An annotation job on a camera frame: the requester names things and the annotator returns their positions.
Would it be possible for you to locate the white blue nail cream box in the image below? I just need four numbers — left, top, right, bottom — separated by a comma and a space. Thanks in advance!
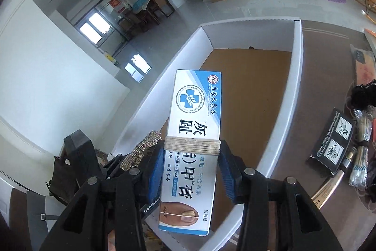
159, 70, 222, 236

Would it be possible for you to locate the black box with white labels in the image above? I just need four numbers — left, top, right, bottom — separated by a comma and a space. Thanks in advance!
305, 108, 356, 175

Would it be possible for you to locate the black fuzzy cloth item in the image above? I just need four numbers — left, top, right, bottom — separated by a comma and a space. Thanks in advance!
351, 80, 376, 111

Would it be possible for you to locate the phone case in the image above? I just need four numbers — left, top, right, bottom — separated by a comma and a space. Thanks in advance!
351, 45, 376, 85

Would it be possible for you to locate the white cardboard storage box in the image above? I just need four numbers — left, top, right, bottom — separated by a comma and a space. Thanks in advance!
109, 18, 304, 251

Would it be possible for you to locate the glittery beaded strap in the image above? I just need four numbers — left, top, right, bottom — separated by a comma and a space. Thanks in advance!
121, 130, 163, 172

